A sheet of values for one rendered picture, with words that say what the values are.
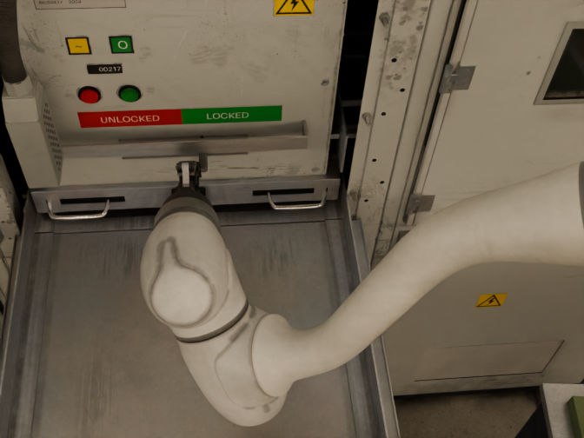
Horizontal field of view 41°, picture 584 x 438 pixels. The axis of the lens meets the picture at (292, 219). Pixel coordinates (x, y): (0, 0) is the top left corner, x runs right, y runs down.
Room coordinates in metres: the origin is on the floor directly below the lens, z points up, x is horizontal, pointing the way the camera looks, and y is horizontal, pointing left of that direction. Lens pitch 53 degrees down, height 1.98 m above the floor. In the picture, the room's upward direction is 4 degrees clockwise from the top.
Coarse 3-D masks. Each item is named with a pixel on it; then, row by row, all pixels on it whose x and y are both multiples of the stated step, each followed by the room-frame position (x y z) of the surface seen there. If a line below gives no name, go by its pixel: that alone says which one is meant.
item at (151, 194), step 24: (336, 168) 0.91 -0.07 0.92; (48, 192) 0.80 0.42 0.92; (72, 192) 0.81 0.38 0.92; (96, 192) 0.82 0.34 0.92; (120, 192) 0.82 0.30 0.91; (144, 192) 0.83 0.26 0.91; (168, 192) 0.84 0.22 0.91; (216, 192) 0.85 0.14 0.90; (240, 192) 0.85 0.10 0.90; (264, 192) 0.86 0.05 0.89; (288, 192) 0.87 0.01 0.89; (312, 192) 0.88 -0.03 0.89; (336, 192) 0.88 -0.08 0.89
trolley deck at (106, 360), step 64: (64, 256) 0.72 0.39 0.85; (128, 256) 0.73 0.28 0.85; (256, 256) 0.76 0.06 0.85; (320, 256) 0.77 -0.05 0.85; (64, 320) 0.60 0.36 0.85; (128, 320) 0.61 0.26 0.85; (320, 320) 0.64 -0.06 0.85; (64, 384) 0.49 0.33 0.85; (128, 384) 0.50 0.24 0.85; (192, 384) 0.51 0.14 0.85; (320, 384) 0.52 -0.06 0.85; (384, 384) 0.53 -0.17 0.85
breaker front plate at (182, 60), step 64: (128, 0) 0.84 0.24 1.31; (192, 0) 0.86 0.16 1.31; (256, 0) 0.87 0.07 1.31; (320, 0) 0.88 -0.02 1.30; (64, 64) 0.83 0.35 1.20; (128, 64) 0.84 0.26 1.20; (192, 64) 0.86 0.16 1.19; (256, 64) 0.87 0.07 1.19; (320, 64) 0.89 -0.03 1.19; (64, 128) 0.82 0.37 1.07; (128, 128) 0.84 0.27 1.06; (192, 128) 0.86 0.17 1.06; (256, 128) 0.87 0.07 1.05; (320, 128) 0.89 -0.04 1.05
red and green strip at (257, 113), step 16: (80, 112) 0.83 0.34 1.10; (96, 112) 0.83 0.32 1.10; (112, 112) 0.84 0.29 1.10; (128, 112) 0.84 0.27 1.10; (144, 112) 0.84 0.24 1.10; (160, 112) 0.85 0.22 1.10; (176, 112) 0.85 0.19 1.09; (192, 112) 0.85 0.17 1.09; (208, 112) 0.86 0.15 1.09; (224, 112) 0.86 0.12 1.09; (240, 112) 0.87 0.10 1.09; (256, 112) 0.87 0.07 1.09; (272, 112) 0.87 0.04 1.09
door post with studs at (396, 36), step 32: (384, 0) 0.86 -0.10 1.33; (416, 0) 0.86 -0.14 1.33; (384, 32) 0.86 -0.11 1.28; (416, 32) 0.86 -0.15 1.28; (384, 64) 0.86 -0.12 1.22; (384, 96) 0.86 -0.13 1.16; (384, 128) 0.86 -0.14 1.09; (352, 160) 0.86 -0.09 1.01; (384, 160) 0.86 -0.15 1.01; (352, 192) 0.85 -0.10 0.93; (384, 192) 0.86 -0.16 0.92
